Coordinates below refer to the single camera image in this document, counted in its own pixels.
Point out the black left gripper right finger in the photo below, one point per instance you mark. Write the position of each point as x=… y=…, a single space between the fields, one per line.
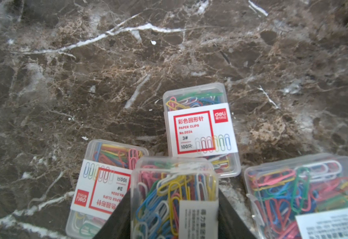
x=230 y=225

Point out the barcode side paper clip box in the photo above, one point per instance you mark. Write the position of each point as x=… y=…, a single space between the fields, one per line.
x=174 y=198

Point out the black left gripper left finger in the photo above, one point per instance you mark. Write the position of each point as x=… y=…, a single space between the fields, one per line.
x=119 y=223

